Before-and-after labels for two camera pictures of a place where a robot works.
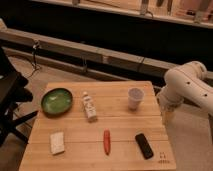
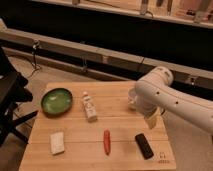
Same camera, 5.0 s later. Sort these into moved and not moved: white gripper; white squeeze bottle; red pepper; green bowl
Moved: white gripper
Not moved: white squeeze bottle; green bowl; red pepper
